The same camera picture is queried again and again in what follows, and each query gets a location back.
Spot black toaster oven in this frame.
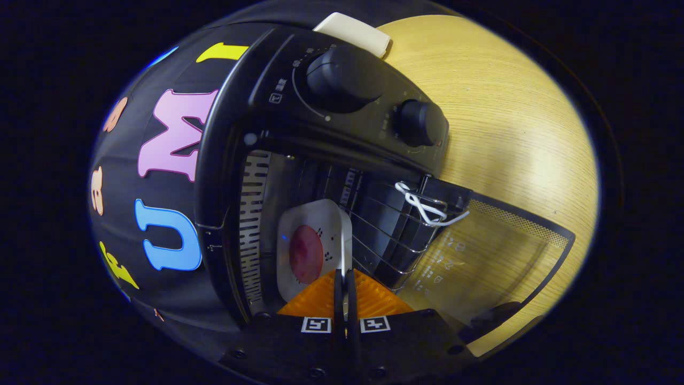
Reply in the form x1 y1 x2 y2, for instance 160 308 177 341
193 24 577 358

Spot white cord loop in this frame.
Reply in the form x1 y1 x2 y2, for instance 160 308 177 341
394 181 471 228

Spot white toaster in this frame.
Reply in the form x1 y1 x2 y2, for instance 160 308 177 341
313 12 392 58

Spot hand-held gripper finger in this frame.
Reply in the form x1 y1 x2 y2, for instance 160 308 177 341
345 269 471 383
222 269 343 383

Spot metal wire oven rack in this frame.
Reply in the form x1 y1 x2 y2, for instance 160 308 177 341
342 179 471 292

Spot white square plate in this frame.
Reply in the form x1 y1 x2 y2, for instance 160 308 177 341
276 199 353 303

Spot pink round food slice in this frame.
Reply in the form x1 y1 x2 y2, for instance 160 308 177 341
289 225 324 284

